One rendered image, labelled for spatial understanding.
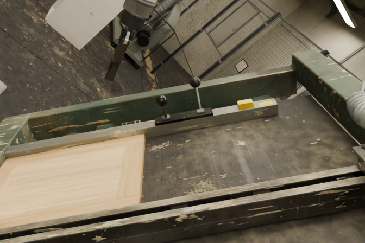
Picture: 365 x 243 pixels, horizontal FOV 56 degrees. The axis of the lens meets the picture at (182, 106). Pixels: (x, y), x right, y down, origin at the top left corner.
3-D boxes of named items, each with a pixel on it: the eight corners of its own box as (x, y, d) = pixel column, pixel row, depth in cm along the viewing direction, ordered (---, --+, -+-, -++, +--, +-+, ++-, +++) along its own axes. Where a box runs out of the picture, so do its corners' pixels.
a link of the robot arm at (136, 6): (154, 1, 113) (147, 18, 115) (127, -11, 110) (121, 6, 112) (156, 5, 105) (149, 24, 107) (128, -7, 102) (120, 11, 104)
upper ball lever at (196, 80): (195, 116, 121) (188, 78, 122) (206, 114, 121) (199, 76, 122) (195, 115, 117) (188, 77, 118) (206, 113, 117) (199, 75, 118)
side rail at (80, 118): (41, 134, 150) (32, 112, 145) (292, 88, 148) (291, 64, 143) (36, 141, 145) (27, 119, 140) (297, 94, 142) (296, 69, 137)
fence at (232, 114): (13, 155, 125) (9, 146, 123) (274, 108, 123) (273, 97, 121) (8, 162, 120) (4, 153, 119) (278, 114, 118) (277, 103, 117)
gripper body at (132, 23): (146, 21, 107) (135, 49, 110) (145, 16, 114) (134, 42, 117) (123, 11, 104) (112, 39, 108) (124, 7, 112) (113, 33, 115)
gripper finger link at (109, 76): (120, 63, 115) (120, 63, 115) (112, 81, 118) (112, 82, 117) (111, 59, 115) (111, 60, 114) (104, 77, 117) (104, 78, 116)
